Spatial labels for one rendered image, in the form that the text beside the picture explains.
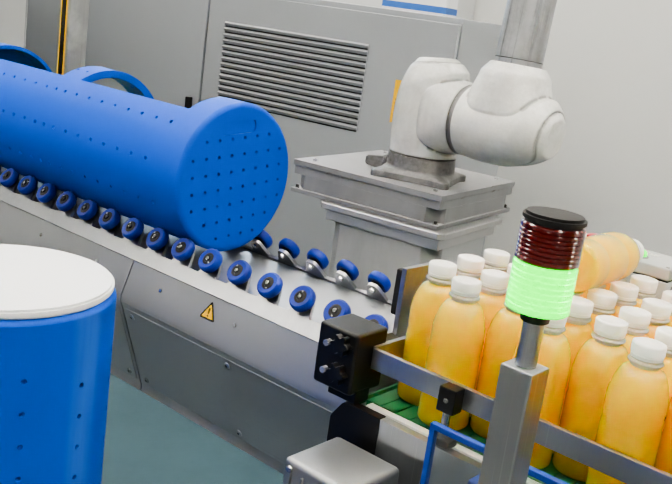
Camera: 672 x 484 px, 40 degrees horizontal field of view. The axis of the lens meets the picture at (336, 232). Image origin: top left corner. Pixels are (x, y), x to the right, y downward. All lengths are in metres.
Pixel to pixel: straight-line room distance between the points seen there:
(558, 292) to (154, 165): 0.94
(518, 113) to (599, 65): 2.33
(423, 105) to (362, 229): 0.30
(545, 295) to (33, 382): 0.61
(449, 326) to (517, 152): 0.76
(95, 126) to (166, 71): 1.99
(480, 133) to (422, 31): 1.23
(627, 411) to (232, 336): 0.72
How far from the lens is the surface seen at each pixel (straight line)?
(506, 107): 1.89
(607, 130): 4.18
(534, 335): 0.94
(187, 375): 1.73
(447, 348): 1.21
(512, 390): 0.95
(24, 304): 1.14
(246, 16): 3.52
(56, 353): 1.15
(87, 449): 1.25
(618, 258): 1.30
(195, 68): 3.68
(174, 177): 1.63
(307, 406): 1.48
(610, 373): 1.15
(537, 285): 0.90
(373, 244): 2.02
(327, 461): 1.21
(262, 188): 1.77
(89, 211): 1.89
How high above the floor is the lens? 1.42
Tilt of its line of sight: 14 degrees down
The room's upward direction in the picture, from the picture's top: 8 degrees clockwise
